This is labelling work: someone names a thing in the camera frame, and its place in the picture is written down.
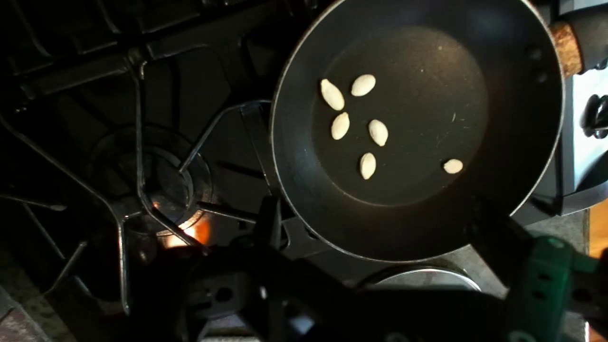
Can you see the black stove knob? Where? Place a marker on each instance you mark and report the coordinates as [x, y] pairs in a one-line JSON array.
[[598, 116]]

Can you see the black gas stove range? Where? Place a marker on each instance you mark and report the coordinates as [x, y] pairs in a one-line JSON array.
[[95, 96]]

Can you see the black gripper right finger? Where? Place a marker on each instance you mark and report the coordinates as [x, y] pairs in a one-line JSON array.
[[543, 291]]

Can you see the black frying pan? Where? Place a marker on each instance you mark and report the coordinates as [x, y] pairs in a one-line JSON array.
[[410, 210]]

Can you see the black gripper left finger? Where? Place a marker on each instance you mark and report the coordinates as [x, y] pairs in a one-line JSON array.
[[252, 297]]

